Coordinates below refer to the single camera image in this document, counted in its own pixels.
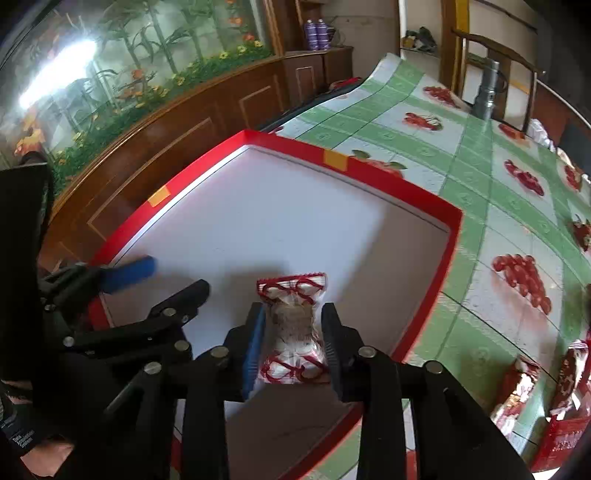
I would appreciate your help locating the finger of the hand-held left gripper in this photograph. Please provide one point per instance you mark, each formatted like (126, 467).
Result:
(184, 300)
(131, 273)

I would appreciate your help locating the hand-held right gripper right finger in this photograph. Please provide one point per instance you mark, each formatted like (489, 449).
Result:
(334, 360)

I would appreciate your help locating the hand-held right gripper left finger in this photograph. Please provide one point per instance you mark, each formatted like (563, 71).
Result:
(256, 346)

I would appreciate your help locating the red box with white inside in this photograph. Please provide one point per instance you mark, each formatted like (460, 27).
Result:
(300, 207)

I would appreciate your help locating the long red patterned snack packet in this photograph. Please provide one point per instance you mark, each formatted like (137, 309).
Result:
(558, 438)

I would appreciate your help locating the person's left hand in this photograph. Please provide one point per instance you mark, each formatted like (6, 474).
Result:
(48, 458)

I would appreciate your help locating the wooden fish tank stand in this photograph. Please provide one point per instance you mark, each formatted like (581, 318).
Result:
(184, 129)

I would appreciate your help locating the green checked fruit print tablecloth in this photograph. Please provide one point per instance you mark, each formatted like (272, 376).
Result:
(485, 221)

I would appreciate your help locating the fish tank with plants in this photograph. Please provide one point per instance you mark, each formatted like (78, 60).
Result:
(138, 55)

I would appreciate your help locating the dark red snack packet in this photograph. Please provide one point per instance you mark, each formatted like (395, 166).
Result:
(572, 369)

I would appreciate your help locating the wooden shelf cabinet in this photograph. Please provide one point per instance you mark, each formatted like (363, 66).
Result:
(309, 69)

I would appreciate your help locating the red black object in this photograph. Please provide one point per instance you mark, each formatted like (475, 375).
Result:
(344, 84)

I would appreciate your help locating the purple bottle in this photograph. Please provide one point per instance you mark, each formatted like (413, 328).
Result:
(310, 34)
(323, 34)

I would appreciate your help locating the white plastic bag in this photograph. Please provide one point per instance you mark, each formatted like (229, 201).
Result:
(540, 134)

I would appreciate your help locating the green white shelf clutter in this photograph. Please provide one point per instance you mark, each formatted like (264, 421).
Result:
(418, 39)

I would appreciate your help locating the wooden chair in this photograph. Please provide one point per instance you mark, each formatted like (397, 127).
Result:
(498, 48)

